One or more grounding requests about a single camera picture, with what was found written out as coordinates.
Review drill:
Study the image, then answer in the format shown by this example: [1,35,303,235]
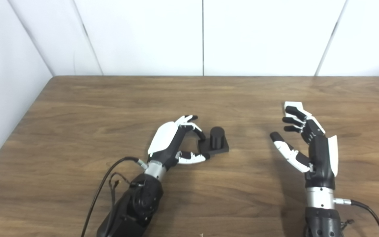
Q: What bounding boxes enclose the thin right arm wires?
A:
[339,219,355,231]

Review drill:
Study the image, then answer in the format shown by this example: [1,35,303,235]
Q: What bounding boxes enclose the thin left arm wires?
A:
[109,172,135,213]

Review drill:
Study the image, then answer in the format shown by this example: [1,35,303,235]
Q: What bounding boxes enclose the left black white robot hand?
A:
[147,115,211,171]

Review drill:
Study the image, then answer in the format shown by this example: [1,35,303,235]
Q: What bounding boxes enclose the thin arm wires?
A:
[109,172,135,213]
[339,219,355,231]

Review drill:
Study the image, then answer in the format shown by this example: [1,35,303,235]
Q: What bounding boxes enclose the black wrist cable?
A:
[81,156,149,237]
[334,197,379,237]

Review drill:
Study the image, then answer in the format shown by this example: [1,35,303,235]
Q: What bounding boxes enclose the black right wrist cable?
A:
[334,197,379,237]

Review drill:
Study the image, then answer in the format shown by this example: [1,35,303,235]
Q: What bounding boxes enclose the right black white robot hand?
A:
[270,105,339,190]

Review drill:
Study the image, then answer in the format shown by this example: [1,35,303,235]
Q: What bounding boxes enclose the white square piece with hole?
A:
[284,101,304,114]

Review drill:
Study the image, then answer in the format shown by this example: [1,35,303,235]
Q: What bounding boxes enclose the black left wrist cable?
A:
[81,156,149,237]

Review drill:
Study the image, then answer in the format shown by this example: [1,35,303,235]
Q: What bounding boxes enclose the black peg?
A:
[197,127,230,156]

